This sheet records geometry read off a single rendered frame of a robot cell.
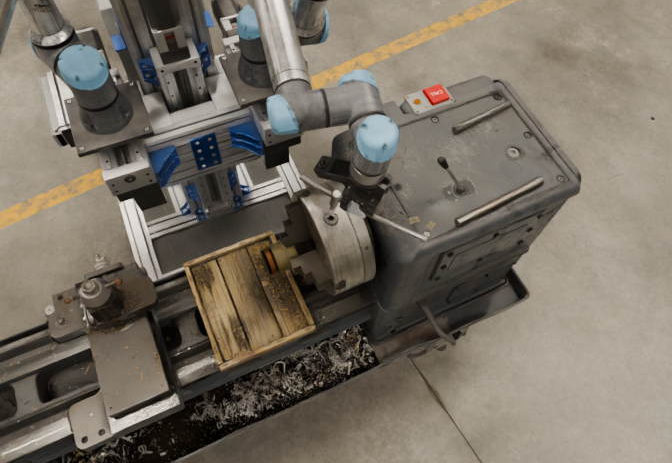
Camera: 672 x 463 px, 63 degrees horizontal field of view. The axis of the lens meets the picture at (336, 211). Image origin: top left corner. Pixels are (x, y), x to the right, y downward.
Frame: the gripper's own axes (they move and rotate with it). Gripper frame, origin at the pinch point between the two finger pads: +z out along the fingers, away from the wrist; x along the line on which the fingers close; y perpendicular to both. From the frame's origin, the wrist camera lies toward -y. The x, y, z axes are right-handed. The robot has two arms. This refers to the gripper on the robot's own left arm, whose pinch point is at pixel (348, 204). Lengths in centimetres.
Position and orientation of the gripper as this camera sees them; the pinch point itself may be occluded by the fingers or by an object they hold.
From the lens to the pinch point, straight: 130.0
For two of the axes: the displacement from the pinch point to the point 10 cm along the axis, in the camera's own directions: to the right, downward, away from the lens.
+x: 5.1, -7.7, 3.8
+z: -0.9, 3.9, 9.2
